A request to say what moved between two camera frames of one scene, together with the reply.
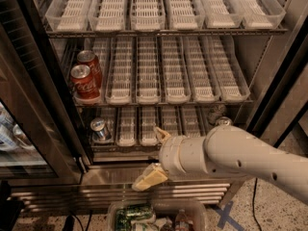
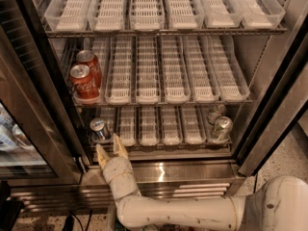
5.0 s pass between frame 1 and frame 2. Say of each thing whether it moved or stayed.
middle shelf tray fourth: stayed
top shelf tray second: stayed
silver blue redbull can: stayed
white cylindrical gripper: moved
